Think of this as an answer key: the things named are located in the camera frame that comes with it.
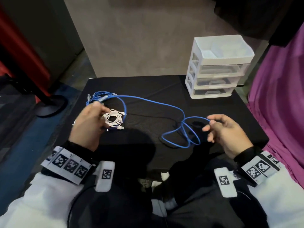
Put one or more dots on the person's right forearm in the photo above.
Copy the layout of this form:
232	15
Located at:
280	201

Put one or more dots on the black curtain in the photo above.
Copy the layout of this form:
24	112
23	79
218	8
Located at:
261	16

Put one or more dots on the red panel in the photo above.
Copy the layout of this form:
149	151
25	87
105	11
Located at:
21	54

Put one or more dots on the white plastic drawer organizer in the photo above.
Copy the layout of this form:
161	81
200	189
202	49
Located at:
222	60

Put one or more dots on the white marker tag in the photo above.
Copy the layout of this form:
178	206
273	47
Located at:
225	182
105	175

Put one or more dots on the person's right thumb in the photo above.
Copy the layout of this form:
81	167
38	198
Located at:
218	118

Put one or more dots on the person's left fingers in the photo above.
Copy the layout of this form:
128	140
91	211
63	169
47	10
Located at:
101	111

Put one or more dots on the purple cloth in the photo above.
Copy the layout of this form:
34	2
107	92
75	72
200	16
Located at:
280	97

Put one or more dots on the person's black trousers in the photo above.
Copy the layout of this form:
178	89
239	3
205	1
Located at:
204	206

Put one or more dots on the person's right hand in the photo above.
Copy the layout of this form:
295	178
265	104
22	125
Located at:
231	137

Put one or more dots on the person's left hand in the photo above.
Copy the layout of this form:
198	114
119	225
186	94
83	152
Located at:
84	129

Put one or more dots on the person's white shoe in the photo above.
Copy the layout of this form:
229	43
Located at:
147	182
163	207

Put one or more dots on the clear plastic drawer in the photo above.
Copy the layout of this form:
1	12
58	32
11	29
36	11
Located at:
211	93
215	82
220	70

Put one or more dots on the person's left forearm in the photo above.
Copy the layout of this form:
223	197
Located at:
35	201

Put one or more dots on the marker wristband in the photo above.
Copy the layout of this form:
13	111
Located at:
260	169
67	165

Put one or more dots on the black round stand base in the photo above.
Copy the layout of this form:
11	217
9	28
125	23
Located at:
51	105

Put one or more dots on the black tablecloth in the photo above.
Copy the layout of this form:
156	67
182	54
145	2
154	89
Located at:
147	135

